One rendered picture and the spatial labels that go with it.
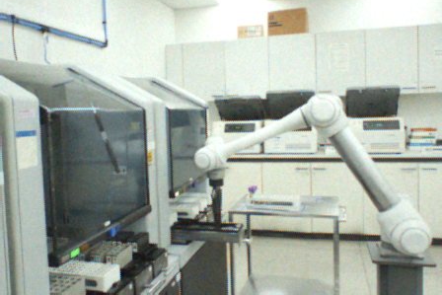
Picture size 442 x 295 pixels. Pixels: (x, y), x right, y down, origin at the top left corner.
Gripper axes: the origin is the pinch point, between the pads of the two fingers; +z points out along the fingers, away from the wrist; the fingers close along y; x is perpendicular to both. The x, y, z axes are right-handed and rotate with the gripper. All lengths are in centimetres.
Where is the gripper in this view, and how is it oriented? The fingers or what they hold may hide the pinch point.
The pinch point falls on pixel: (217, 218)
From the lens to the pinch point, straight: 202.0
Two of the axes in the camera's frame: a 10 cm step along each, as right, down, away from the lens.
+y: -2.6, 0.6, -9.6
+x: 9.6, -0.2, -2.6
